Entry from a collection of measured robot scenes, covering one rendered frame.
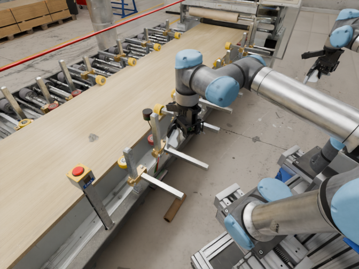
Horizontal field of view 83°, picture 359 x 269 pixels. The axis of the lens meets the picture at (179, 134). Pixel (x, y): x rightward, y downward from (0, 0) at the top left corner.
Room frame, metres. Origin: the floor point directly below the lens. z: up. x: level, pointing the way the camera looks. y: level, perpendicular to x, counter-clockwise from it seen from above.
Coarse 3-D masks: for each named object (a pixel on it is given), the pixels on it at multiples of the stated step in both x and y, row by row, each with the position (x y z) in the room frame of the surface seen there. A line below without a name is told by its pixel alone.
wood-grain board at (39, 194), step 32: (192, 32) 3.18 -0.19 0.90; (224, 32) 3.18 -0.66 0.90; (160, 64) 2.13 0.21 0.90; (96, 96) 1.50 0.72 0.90; (128, 96) 1.50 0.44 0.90; (160, 96) 1.50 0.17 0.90; (32, 128) 1.09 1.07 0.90; (64, 128) 1.09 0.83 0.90; (96, 128) 1.09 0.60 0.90; (128, 128) 1.09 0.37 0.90; (0, 160) 0.79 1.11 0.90; (32, 160) 0.79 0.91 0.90; (64, 160) 0.79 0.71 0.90; (96, 160) 0.79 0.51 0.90; (0, 192) 0.57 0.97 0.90; (32, 192) 0.57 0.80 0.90; (64, 192) 0.57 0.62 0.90; (0, 224) 0.40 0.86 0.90; (32, 224) 0.40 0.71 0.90; (0, 256) 0.27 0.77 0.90
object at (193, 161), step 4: (168, 152) 0.91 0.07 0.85; (172, 152) 0.89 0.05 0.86; (176, 152) 0.89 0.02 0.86; (180, 152) 0.89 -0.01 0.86; (176, 156) 0.88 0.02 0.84; (180, 156) 0.86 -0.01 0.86; (184, 156) 0.86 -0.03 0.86; (188, 156) 0.86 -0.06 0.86; (184, 160) 0.84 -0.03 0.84; (188, 160) 0.83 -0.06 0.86; (192, 160) 0.83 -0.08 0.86; (196, 160) 0.83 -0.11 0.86; (192, 164) 0.81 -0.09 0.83; (196, 164) 0.80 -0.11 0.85; (200, 164) 0.79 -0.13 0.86; (204, 164) 0.79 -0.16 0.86; (204, 168) 0.77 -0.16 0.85
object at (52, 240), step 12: (168, 120) 1.40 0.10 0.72; (144, 144) 1.10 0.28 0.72; (120, 168) 0.86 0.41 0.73; (108, 180) 0.76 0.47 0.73; (120, 180) 0.83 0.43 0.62; (108, 192) 0.73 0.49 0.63; (84, 204) 0.59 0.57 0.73; (72, 216) 0.51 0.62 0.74; (84, 216) 0.56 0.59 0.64; (60, 228) 0.45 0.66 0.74; (72, 228) 0.48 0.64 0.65; (48, 240) 0.38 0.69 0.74; (60, 240) 0.41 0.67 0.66; (36, 252) 0.33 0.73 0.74; (48, 252) 0.35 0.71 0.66; (24, 264) 0.27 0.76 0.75; (36, 264) 0.29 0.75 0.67
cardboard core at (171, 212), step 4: (184, 196) 1.01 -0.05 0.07; (176, 200) 0.96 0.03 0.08; (180, 200) 0.97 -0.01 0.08; (172, 204) 0.92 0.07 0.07; (176, 204) 0.92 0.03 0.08; (180, 204) 0.93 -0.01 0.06; (172, 208) 0.88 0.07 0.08; (176, 208) 0.89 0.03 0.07; (168, 212) 0.84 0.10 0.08; (172, 212) 0.84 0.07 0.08; (164, 216) 0.81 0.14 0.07; (168, 216) 0.81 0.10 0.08; (172, 216) 0.81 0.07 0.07; (168, 220) 0.80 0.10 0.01
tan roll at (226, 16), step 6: (192, 12) 3.66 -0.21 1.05; (198, 12) 3.61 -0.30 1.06; (204, 12) 3.56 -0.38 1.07; (210, 12) 3.52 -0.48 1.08; (216, 12) 3.48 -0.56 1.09; (222, 12) 3.44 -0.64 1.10; (228, 12) 3.41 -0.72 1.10; (210, 18) 3.53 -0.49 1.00; (216, 18) 3.46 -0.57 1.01; (222, 18) 3.41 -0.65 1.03; (228, 18) 3.36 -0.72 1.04; (234, 18) 3.31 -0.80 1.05; (240, 18) 3.31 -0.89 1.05; (246, 18) 3.28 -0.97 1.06
